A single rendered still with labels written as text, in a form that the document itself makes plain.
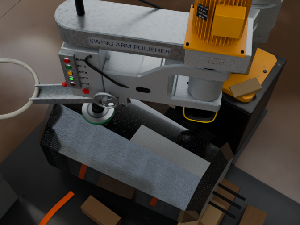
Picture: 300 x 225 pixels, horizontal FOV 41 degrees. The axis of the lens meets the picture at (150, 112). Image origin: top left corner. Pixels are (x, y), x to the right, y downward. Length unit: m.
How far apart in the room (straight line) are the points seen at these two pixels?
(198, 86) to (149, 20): 0.45
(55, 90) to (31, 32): 1.78
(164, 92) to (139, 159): 0.56
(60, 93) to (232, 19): 1.40
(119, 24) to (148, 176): 1.05
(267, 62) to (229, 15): 1.50
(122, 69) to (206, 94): 0.47
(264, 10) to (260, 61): 0.73
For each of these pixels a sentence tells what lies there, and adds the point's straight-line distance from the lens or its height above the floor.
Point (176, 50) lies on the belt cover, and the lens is 1.93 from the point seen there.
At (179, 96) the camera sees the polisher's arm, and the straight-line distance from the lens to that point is 2.27.
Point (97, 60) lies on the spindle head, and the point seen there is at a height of 1.49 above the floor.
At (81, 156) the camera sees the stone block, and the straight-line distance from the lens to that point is 2.78.
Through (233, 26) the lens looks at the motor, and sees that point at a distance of 1.71.
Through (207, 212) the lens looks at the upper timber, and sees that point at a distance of 3.09.
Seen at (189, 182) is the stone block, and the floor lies 0.78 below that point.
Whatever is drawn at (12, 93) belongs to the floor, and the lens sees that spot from 4.00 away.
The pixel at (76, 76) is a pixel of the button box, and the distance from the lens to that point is 2.25.
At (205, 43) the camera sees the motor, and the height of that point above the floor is 1.71.
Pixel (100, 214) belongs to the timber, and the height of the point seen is 0.13.
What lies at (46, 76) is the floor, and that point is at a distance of 4.04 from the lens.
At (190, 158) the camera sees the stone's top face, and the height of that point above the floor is 0.82.
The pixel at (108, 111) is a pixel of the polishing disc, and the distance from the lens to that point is 2.69.
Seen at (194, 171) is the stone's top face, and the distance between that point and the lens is 2.52.
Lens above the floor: 3.10
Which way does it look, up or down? 57 degrees down
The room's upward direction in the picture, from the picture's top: 1 degrees clockwise
